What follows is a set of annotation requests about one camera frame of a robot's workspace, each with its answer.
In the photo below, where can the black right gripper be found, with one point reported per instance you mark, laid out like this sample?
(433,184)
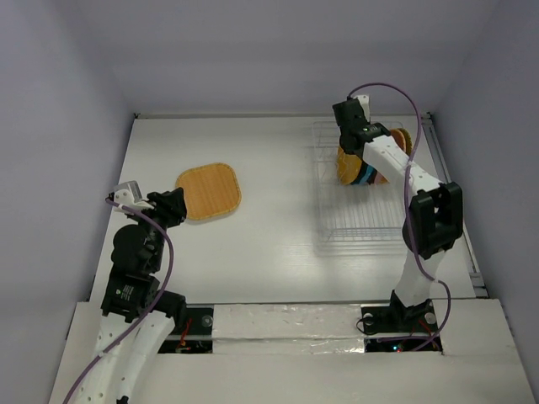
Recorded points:
(349,112)

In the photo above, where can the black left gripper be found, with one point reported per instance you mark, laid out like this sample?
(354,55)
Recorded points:
(170,204)

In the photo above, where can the yellow polka dot plate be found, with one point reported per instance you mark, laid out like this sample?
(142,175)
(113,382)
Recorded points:
(348,167)

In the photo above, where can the square woven bamboo tray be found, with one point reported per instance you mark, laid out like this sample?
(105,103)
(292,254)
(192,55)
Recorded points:
(210,191)

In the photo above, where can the blue polka dot plate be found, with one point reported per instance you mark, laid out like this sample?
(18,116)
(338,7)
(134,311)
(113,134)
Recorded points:
(364,175)

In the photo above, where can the round woven orange tray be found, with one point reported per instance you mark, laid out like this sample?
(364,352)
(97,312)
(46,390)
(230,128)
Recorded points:
(400,138)

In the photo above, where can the pink polka dot plate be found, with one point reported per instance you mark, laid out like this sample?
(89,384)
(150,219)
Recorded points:
(379,178)

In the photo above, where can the dark maroon plate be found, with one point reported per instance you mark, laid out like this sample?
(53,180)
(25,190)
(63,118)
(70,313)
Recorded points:
(371,179)

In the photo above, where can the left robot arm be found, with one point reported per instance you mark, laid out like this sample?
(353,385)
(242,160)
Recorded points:
(137,311)

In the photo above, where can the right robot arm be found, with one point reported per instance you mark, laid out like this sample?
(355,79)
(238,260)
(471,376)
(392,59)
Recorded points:
(370,153)

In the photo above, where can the round woven yellow tray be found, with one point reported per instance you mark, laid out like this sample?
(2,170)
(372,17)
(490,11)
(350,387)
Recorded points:
(408,143)

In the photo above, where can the white foam base strip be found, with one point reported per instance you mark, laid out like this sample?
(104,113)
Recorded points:
(286,329)

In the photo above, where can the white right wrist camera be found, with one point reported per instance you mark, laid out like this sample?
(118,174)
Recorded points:
(364,100)

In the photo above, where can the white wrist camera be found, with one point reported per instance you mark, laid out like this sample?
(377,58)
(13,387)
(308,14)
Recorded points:
(128,194)
(364,100)

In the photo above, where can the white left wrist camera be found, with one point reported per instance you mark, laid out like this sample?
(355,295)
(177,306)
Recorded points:
(128,194)

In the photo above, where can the white wire dish rack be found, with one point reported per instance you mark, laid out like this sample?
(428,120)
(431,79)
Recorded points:
(356,218)

